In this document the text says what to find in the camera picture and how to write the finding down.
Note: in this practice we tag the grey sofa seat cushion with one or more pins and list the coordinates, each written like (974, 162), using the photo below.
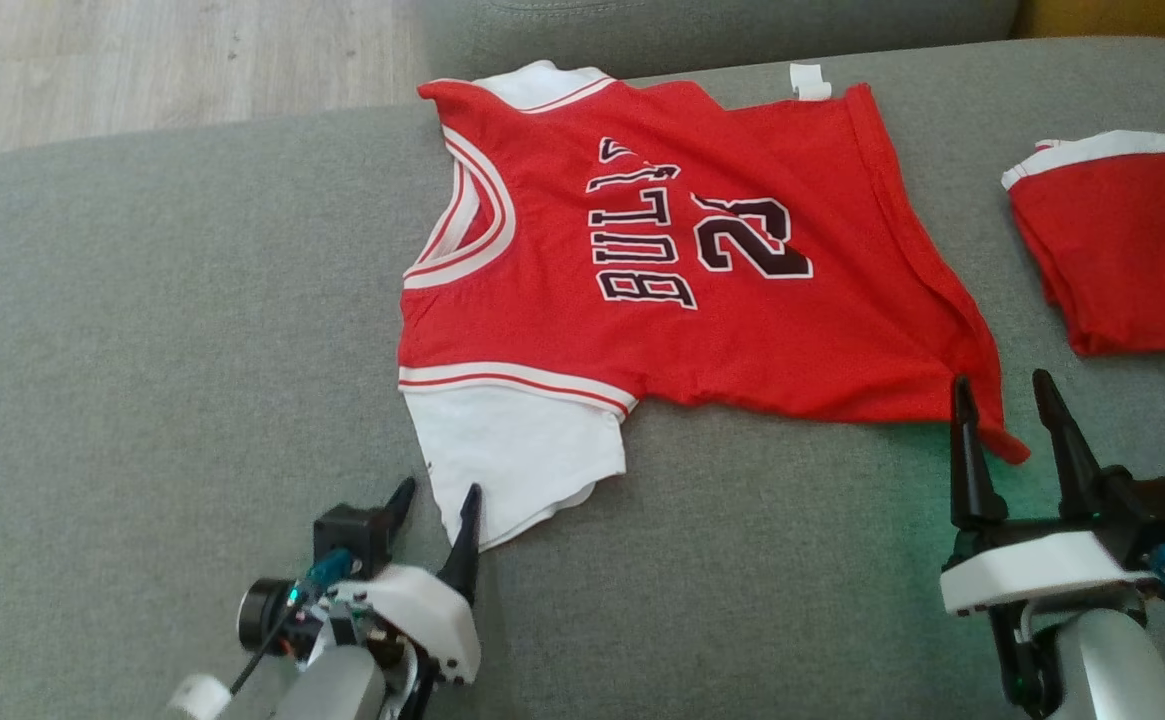
(192, 350)

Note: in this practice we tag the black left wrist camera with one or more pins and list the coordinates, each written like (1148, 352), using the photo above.
(352, 540)

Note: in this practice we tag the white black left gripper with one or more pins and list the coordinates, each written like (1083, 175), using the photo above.
(422, 615)

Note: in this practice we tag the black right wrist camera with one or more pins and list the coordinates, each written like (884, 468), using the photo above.
(1162, 515)

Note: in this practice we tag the grey sofa back cushion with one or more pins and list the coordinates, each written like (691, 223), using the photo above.
(702, 30)

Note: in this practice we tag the yellow cushion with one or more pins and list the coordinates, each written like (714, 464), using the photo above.
(1122, 18)

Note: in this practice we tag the red Bulls basketball jersey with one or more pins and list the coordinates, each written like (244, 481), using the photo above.
(562, 330)

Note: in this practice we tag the red shorts white stripe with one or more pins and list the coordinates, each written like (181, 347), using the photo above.
(1132, 260)

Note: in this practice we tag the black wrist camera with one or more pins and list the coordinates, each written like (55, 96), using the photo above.
(352, 540)
(1162, 515)

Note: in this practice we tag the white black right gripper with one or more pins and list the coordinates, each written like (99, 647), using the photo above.
(1032, 575)

